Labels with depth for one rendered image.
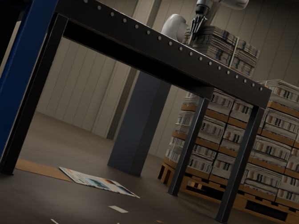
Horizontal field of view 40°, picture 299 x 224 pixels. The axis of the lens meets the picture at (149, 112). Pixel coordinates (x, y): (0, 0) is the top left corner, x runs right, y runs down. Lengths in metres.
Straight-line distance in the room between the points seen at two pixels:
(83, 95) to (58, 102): 0.56
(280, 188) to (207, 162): 0.64
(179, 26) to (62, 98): 4.84
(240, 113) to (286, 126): 0.40
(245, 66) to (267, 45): 4.02
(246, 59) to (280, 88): 0.92
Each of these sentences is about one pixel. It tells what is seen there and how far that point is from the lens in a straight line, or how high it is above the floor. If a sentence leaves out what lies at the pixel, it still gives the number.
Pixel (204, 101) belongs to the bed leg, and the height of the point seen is 0.66.
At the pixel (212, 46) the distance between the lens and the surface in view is 2.34.
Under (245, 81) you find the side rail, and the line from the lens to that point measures 2.27.
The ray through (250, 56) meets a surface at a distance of 2.52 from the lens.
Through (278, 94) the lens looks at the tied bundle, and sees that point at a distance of 3.35.
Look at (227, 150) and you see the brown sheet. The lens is 3.19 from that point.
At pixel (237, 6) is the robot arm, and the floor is 1.21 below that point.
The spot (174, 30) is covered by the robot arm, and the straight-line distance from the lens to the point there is 3.17.
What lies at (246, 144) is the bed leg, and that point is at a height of 0.46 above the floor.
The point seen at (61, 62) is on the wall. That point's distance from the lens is 7.97.
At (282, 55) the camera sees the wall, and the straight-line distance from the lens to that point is 6.44.
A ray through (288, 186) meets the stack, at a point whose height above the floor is 0.30.
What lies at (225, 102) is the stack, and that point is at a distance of 3.16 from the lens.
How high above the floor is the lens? 0.35
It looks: 3 degrees up
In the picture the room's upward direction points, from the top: 19 degrees clockwise
